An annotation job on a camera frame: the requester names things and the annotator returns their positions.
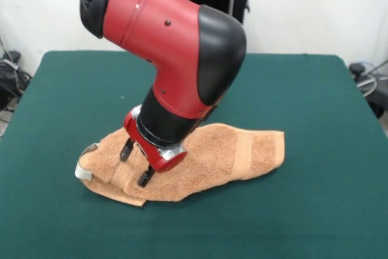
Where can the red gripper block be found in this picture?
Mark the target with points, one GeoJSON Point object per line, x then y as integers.
{"type": "Point", "coordinates": [163, 162]}

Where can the tan terry towel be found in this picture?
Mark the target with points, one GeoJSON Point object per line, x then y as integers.
{"type": "Point", "coordinates": [218, 156]}

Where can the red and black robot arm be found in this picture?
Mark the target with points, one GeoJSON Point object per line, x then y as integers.
{"type": "Point", "coordinates": [169, 43]}

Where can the dark green table cloth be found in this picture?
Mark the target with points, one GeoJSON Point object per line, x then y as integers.
{"type": "Point", "coordinates": [303, 210]}

